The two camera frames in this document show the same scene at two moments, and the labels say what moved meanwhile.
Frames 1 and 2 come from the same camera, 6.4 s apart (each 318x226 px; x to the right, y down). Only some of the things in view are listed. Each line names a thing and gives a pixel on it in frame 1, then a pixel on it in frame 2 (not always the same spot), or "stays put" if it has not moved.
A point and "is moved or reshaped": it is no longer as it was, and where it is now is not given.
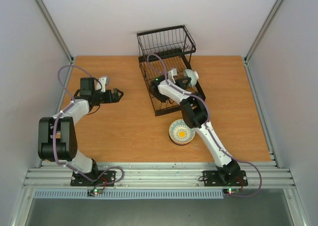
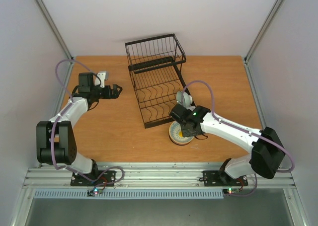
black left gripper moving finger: x=117 y=99 to x=116 y=92
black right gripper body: x=181 y=82 to x=188 y=130
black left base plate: x=77 y=180 stays put
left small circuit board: x=90 y=192 stays put
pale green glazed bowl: x=191 y=74 is moved or reshaped
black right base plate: x=213 y=179 stays put
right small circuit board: x=231 y=191 stays put
